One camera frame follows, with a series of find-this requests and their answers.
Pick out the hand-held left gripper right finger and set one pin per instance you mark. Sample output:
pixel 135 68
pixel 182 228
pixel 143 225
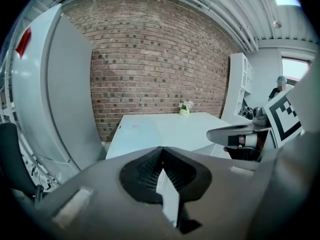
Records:
pixel 237 196

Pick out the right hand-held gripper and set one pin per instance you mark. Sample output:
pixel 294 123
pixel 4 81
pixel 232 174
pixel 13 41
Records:
pixel 285 116

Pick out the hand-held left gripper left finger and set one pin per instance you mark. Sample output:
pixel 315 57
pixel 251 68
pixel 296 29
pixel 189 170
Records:
pixel 100 196

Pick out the black equipment bundle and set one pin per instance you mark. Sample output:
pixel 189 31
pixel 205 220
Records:
pixel 246 110

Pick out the white table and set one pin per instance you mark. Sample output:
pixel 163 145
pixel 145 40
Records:
pixel 190 131

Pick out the white open shelf unit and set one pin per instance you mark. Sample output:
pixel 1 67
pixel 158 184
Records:
pixel 237 84

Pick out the flower pot with pink flowers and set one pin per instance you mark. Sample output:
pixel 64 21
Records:
pixel 185 108

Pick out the window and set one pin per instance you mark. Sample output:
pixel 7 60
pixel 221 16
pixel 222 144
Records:
pixel 293 69

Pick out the black mesh office chair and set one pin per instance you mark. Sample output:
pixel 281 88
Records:
pixel 12 154

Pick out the tall grey cabinet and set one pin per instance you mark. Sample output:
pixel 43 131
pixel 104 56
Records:
pixel 67 96

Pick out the small ceiling spot lamp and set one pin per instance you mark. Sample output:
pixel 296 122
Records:
pixel 277 23

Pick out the white metal shelving rack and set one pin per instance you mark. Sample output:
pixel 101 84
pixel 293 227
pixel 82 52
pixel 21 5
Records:
pixel 8 104

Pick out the red paper ornament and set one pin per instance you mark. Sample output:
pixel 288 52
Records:
pixel 23 42

